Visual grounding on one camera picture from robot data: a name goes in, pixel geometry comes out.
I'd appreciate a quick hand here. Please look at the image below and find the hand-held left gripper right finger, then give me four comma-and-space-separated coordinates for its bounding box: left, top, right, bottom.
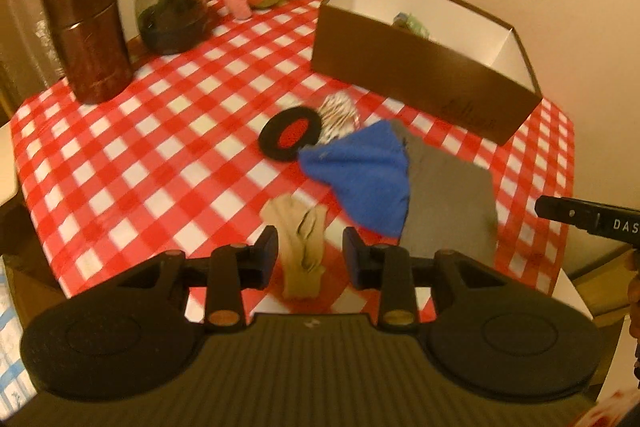
341, 226, 501, 334

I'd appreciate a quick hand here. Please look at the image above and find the red white checkered tablecloth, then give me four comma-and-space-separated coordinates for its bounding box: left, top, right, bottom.
10, 0, 576, 323

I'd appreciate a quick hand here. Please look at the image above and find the grey cloth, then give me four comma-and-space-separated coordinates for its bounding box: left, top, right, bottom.
390, 119, 498, 260

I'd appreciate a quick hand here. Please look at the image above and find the glass jar with dark base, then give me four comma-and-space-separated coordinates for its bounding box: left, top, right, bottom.
134, 0, 210, 55

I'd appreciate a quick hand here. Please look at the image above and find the brown cardboard box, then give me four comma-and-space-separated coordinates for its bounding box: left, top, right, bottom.
311, 0, 543, 145

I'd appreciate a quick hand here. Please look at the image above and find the brown wooden canister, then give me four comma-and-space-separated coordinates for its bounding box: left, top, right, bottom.
40, 0, 135, 105

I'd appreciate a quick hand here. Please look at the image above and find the zebra striped soft item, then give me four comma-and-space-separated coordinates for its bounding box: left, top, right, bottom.
319, 91, 360, 142

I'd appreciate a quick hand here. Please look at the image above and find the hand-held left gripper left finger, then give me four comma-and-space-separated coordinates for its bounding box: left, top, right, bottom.
117, 225, 279, 334

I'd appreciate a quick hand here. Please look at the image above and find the black red round coaster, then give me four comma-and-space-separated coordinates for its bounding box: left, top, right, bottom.
258, 107, 323, 162

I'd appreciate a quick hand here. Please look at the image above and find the green cloth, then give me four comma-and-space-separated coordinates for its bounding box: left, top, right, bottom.
392, 11, 432, 40

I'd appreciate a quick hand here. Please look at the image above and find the blue checked cloth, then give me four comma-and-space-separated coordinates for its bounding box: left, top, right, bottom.
0, 257, 36, 408

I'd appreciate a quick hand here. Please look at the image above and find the beige sock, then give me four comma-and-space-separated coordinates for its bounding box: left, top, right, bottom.
261, 196, 329, 301

